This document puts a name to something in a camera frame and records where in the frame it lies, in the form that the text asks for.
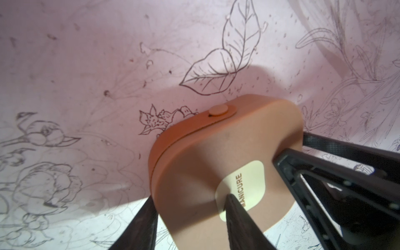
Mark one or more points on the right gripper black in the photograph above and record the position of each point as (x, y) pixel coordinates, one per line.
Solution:
(346, 209)

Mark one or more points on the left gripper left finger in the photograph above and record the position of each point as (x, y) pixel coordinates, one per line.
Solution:
(141, 232)

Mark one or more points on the dark brown clipper case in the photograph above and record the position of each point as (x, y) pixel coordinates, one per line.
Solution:
(228, 149)

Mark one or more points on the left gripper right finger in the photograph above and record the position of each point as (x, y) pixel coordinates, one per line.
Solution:
(243, 233)

